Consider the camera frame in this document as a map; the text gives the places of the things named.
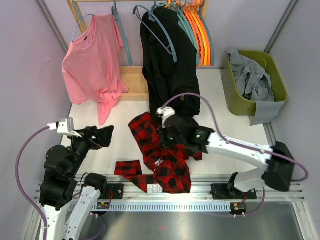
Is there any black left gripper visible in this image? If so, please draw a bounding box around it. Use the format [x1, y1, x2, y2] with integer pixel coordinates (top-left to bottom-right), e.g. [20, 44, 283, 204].
[68, 124, 114, 177]

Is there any red black plaid shirt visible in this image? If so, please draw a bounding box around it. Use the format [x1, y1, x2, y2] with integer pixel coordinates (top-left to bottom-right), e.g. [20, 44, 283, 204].
[114, 112, 203, 194]

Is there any grey button shirt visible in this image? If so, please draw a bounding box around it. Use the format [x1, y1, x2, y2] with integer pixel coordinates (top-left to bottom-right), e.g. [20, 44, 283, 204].
[224, 48, 285, 126]

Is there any teal plastic hanger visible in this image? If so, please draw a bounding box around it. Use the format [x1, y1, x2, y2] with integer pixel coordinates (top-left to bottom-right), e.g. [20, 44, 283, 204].
[111, 0, 133, 65]

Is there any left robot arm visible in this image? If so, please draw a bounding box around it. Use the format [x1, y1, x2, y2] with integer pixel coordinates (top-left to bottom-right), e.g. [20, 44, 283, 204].
[39, 122, 115, 240]

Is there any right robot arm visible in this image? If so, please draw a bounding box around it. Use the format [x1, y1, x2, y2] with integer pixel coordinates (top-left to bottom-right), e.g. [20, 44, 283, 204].
[160, 114, 294, 200]

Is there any pink t-shirt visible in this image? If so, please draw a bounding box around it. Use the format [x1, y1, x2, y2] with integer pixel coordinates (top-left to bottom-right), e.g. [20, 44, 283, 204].
[62, 13, 129, 126]

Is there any black shirt on hanger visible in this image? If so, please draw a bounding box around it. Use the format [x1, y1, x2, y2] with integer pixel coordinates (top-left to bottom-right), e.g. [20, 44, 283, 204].
[140, 6, 201, 120]

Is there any yellow plastic hanger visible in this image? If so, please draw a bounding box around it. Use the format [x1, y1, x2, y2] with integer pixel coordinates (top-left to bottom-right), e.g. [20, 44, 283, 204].
[191, 0, 210, 67]

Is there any teal empty hanger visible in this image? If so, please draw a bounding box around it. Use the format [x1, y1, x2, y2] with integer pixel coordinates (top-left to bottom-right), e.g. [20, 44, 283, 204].
[202, 0, 215, 67]

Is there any orange plastic hanger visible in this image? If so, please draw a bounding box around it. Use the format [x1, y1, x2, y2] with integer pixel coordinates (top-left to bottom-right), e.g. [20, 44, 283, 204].
[171, 0, 210, 68]

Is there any green plastic basket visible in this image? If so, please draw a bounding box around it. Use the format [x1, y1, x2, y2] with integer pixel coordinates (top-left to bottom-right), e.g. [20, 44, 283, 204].
[221, 49, 289, 116]

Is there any aluminium corner profile left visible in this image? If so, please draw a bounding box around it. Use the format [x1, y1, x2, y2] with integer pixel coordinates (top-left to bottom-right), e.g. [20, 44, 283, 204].
[35, 0, 68, 54]

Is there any aluminium corner profile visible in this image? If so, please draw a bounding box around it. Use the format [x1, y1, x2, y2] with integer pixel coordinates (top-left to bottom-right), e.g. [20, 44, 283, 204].
[264, 0, 300, 54]
[35, 0, 68, 54]

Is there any aluminium corner profile right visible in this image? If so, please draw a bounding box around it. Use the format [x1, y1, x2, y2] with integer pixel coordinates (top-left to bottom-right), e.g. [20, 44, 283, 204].
[264, 0, 300, 54]

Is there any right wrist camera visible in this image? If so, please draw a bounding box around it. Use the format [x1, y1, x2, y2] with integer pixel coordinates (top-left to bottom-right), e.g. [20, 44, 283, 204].
[156, 106, 176, 129]

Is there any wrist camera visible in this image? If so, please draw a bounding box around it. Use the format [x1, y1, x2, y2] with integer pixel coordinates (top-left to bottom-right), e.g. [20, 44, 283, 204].
[156, 106, 176, 129]
[47, 117, 82, 138]

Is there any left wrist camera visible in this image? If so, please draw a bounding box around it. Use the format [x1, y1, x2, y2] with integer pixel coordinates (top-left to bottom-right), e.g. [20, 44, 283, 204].
[47, 117, 82, 138]

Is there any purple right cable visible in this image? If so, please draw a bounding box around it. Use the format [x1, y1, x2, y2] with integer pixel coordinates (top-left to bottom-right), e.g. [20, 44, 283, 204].
[162, 92, 309, 216]

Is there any purple cable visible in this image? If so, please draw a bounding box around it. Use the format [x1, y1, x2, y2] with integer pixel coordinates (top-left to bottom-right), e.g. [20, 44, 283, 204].
[162, 92, 309, 216]
[15, 126, 52, 240]

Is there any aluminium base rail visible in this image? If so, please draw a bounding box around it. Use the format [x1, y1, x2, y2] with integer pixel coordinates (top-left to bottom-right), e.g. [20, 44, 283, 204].
[35, 173, 305, 206]

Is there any wooden rack frame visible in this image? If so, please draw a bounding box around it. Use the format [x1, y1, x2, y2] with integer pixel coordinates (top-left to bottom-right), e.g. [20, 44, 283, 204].
[66, 0, 209, 102]

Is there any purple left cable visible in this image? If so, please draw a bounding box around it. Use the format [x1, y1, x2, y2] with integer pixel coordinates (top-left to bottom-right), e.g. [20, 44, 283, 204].
[15, 126, 52, 240]

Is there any white slotted cable duct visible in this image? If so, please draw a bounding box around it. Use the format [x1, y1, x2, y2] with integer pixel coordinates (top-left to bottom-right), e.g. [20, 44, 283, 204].
[68, 201, 232, 213]

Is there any light blue wire hanger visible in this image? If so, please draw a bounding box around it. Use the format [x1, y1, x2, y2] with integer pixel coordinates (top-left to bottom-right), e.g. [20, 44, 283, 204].
[71, 0, 94, 42]

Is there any wooden clothes rail rod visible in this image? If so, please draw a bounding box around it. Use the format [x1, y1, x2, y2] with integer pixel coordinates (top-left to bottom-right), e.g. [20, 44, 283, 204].
[74, 0, 154, 3]

